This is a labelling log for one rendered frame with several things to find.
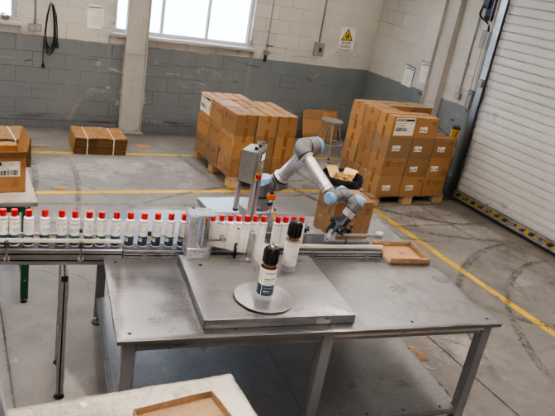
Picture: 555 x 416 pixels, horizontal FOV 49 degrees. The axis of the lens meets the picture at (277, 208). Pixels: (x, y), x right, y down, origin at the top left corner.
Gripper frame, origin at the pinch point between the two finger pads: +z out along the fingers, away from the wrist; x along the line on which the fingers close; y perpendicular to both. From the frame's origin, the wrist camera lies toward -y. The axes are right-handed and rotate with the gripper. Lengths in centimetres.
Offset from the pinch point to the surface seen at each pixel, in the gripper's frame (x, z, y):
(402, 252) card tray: 58, -22, -3
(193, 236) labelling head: -81, 37, 16
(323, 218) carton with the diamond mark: 8.1, -6.9, -29.2
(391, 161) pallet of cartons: 206, -80, -292
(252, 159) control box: -74, -14, 0
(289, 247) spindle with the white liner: -38, 10, 32
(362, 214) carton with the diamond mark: 24.1, -25.6, -18.9
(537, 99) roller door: 283, -239, -250
